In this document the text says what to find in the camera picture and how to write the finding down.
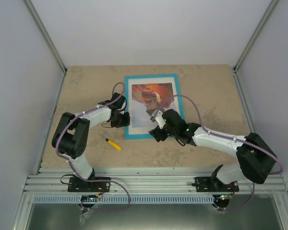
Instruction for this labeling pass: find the yellow screwdriver tool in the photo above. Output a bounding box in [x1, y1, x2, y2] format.
[105, 138, 121, 150]

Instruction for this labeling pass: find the teal wooden picture frame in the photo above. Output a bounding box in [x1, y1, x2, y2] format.
[125, 73, 185, 140]

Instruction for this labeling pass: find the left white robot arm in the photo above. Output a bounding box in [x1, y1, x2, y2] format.
[51, 93, 130, 191]

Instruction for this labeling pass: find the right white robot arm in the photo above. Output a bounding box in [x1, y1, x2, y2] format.
[149, 109, 277, 191]

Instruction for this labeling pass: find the hot air balloon photo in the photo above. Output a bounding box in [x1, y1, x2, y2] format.
[131, 82, 176, 128]

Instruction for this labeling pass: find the right controller board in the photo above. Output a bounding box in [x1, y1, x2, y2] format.
[216, 194, 233, 200]

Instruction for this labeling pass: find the controller board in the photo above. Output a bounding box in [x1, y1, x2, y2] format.
[80, 193, 102, 202]
[216, 194, 233, 200]

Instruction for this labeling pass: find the left controller board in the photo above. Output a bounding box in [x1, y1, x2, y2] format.
[80, 193, 102, 202]

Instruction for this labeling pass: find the clear plastic bag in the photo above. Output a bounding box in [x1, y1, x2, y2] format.
[79, 208, 96, 226]

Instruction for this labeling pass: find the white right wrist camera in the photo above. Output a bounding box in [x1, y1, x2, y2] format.
[150, 110, 166, 129]

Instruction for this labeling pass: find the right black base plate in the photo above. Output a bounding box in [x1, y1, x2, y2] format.
[191, 177, 240, 192]

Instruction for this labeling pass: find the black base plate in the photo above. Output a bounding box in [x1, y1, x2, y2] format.
[67, 176, 111, 193]
[191, 177, 240, 192]

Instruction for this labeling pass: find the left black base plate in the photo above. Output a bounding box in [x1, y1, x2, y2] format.
[67, 176, 111, 193]

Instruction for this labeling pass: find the aluminium rail base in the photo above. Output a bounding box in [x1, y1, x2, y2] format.
[23, 167, 288, 194]

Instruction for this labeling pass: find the grey slotted cable duct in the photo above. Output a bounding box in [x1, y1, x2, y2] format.
[33, 195, 214, 204]

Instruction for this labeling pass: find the aluminium corner post left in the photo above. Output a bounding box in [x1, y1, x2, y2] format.
[24, 0, 67, 75]

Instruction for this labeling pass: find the aluminium corner post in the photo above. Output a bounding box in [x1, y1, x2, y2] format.
[232, 0, 281, 72]
[24, 0, 67, 75]

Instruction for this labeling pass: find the aluminium corner post right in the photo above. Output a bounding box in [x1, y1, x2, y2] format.
[232, 0, 281, 72]

